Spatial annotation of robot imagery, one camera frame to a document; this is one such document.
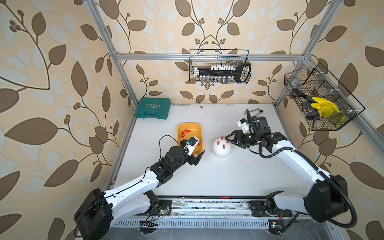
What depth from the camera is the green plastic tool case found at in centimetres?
112

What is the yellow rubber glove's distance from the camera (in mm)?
668

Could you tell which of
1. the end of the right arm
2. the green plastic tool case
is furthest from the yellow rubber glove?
the green plastic tool case

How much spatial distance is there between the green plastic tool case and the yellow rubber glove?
35.3 inches
